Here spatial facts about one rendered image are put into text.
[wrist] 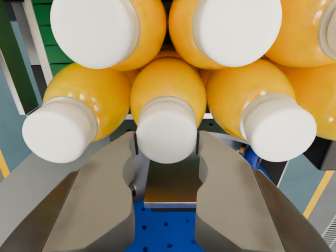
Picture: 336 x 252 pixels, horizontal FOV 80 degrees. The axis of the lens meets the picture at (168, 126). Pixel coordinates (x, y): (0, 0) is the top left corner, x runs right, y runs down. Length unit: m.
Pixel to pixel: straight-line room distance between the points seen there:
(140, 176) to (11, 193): 0.55
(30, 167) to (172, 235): 0.72
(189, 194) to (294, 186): 1.74
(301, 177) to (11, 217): 1.78
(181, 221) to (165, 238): 0.03
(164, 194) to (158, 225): 0.09
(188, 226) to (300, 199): 1.82
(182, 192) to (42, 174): 0.69
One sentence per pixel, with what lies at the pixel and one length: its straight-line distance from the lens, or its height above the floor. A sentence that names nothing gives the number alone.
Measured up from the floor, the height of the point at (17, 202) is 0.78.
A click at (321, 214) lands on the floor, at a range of 2.34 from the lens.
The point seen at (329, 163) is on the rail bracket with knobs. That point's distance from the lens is 0.33.
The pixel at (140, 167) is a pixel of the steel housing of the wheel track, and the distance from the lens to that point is 0.37.
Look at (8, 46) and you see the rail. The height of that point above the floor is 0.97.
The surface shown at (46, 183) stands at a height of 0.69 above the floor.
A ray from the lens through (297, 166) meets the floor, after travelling 1.82.
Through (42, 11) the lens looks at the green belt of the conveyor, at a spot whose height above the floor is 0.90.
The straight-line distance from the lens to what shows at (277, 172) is 1.57.
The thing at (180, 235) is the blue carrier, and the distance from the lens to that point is 0.31.
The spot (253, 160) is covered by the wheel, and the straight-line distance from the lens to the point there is 0.31.
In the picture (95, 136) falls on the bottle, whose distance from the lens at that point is 0.16.
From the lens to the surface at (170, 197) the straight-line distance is 0.24.
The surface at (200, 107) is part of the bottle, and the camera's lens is 0.16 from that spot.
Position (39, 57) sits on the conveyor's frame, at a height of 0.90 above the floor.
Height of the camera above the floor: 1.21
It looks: 62 degrees down
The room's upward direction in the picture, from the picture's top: 178 degrees counter-clockwise
